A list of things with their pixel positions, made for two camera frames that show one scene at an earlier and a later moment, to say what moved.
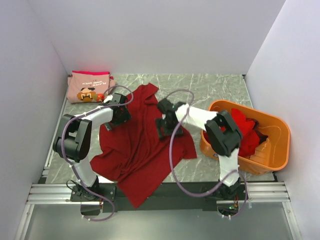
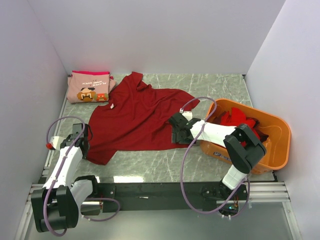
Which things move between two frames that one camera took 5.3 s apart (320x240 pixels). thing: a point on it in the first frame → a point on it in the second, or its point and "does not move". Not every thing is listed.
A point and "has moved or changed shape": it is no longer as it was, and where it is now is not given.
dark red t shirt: [132, 154] has moved or changed shape
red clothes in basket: [251, 135] does not move
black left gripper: [125, 116] → [85, 155]
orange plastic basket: [272, 154] does not move
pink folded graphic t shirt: [88, 86] does not move
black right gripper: [159, 122] → [175, 138]
